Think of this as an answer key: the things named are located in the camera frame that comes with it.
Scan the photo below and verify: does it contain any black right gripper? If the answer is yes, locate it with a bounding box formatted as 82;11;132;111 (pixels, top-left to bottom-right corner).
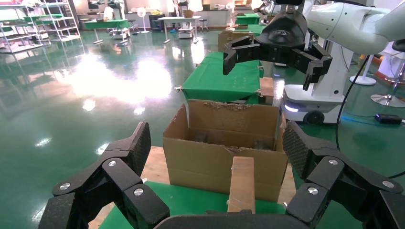
222;11;333;91

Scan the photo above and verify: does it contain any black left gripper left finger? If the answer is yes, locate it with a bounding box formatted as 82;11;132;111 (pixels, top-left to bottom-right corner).
38;121;171;229

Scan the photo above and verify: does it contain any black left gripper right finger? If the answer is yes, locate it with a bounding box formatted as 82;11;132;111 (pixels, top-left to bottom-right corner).
282;120;405;229

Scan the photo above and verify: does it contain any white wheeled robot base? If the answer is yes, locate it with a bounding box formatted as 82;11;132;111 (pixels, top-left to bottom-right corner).
280;41;354;125

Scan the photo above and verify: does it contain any closed brown cardboard box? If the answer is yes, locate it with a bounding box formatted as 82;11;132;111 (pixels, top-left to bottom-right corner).
217;30;255;52

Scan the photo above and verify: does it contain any large open cardboard carton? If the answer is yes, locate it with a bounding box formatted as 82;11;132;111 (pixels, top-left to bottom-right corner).
163;99;288;203

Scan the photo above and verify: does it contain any short wooden plank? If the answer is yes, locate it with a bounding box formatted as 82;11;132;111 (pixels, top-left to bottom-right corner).
259;76;275;105

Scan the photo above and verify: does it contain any small green covered table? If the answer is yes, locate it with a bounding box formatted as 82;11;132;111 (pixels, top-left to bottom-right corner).
235;13;261;26

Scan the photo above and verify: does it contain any clean green table cloth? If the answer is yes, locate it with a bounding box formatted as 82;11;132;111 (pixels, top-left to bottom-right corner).
181;51;265;104

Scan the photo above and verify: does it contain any black power adapter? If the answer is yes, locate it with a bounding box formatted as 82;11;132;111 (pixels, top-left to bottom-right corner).
374;114;403;125

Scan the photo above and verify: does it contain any white round fan stand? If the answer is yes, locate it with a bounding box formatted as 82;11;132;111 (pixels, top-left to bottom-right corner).
349;56;377;86

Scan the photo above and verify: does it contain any light wooden slat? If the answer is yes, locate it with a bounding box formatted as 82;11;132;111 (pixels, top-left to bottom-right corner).
227;156;256;213

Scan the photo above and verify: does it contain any small white cart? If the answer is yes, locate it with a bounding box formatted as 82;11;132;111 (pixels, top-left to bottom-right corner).
178;27;194;40

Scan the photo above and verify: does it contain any chrome base stool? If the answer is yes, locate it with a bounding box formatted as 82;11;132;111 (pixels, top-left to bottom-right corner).
370;39;405;108

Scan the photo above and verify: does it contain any white metal table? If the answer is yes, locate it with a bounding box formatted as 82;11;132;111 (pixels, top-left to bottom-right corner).
157;15;202;44

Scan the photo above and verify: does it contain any long green covered table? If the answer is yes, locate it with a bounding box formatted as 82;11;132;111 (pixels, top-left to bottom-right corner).
83;19;131;44

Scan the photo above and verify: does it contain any white metal shelf rack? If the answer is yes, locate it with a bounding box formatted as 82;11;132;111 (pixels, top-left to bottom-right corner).
0;4;43;54
38;0;82;42

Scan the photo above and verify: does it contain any long black floor cable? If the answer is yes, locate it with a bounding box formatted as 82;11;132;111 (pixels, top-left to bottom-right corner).
334;54;405;179

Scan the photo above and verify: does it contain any white pedestal fan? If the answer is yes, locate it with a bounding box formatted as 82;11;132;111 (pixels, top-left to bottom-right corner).
137;7;150;34

